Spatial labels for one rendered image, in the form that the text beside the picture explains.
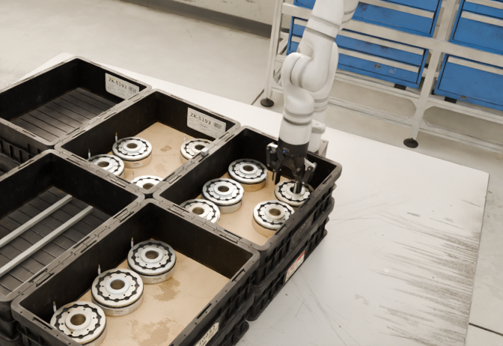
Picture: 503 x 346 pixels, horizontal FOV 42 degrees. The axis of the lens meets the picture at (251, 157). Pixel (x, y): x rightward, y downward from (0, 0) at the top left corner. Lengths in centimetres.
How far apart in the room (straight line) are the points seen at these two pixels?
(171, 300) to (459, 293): 74
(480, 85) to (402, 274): 184
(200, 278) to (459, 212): 88
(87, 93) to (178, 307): 90
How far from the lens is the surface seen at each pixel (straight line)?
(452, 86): 344
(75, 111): 197
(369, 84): 348
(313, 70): 143
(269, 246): 137
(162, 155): 177
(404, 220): 190
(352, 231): 181
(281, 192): 163
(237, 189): 162
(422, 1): 330
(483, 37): 333
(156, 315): 135
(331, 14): 145
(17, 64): 408
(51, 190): 167
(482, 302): 280
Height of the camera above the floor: 184
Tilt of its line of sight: 34 degrees down
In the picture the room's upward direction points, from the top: 7 degrees clockwise
